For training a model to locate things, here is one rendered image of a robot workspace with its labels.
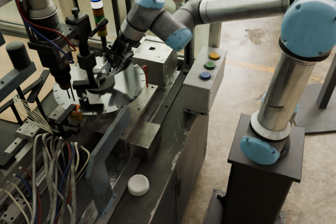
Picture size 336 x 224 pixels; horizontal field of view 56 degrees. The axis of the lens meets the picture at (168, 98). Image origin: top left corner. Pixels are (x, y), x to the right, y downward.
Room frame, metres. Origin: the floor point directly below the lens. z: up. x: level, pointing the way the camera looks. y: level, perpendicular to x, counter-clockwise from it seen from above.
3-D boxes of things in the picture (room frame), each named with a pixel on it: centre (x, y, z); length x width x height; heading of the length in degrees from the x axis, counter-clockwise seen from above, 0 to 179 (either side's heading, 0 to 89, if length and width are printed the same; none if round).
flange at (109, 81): (0.89, 0.24, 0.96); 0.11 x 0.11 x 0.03
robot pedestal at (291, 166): (0.74, -0.37, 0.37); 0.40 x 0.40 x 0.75; 68
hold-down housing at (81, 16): (0.81, 0.25, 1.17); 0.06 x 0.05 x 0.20; 149
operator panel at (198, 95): (1.03, -0.16, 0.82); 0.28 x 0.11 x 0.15; 158
